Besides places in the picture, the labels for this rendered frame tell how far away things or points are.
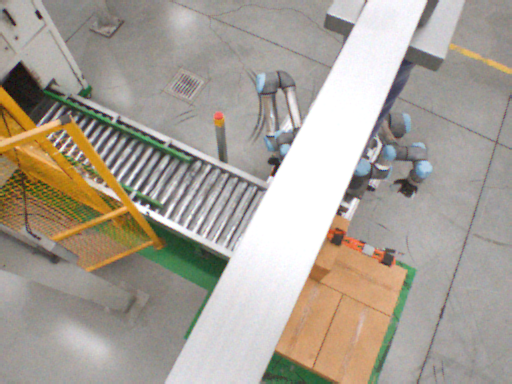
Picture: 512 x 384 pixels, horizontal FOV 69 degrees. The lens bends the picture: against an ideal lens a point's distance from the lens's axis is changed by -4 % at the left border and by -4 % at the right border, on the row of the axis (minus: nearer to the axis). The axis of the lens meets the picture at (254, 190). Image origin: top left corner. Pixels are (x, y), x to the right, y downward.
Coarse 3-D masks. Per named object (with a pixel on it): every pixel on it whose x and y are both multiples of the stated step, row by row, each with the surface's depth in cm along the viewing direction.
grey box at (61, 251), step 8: (24, 232) 182; (32, 232) 182; (32, 240) 180; (40, 240) 180; (48, 240) 180; (48, 248) 179; (56, 248) 182; (64, 248) 190; (64, 256) 192; (72, 256) 199
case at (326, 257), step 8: (336, 216) 276; (336, 224) 274; (344, 224) 274; (328, 240) 269; (328, 248) 267; (336, 248) 267; (320, 256) 265; (328, 256) 265; (336, 256) 265; (320, 264) 263; (328, 264) 263; (312, 272) 285; (320, 272) 275; (328, 272) 267
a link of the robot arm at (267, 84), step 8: (272, 72) 247; (256, 80) 252; (264, 80) 244; (272, 80) 245; (280, 80) 246; (264, 88) 247; (272, 88) 247; (280, 88) 251; (264, 96) 251; (272, 96) 251; (264, 104) 255; (272, 104) 253; (272, 112) 255; (272, 120) 258; (272, 128) 260; (272, 136) 261; (272, 144) 263
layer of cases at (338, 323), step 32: (352, 256) 306; (320, 288) 296; (352, 288) 296; (384, 288) 296; (288, 320) 286; (320, 320) 286; (352, 320) 287; (384, 320) 287; (288, 352) 277; (320, 352) 277; (352, 352) 278
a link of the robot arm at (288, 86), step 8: (280, 72) 246; (288, 80) 247; (288, 88) 247; (288, 96) 248; (296, 96) 250; (288, 104) 249; (296, 104) 248; (288, 112) 252; (296, 112) 248; (296, 120) 248; (296, 128) 248
